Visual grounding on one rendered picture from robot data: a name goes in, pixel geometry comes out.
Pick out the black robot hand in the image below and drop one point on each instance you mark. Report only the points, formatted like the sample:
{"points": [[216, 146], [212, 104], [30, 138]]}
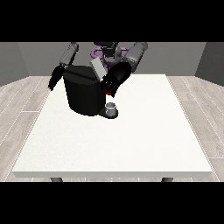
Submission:
{"points": [[116, 78], [55, 76]]}

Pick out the pale grey machine lid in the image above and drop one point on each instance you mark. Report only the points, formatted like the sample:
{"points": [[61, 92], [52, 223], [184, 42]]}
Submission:
{"points": [[98, 68]]}

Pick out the small grey cup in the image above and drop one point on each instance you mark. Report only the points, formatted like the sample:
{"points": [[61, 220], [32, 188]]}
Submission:
{"points": [[110, 108]]}

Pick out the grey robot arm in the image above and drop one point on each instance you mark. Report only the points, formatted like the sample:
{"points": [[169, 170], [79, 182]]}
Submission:
{"points": [[135, 56], [68, 55]]}

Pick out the dark table leg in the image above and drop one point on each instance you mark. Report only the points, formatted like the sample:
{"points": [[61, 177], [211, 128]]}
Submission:
{"points": [[56, 179], [167, 179]]}

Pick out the black coffee machine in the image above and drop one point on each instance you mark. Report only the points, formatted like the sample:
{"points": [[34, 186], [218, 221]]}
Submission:
{"points": [[83, 93]]}

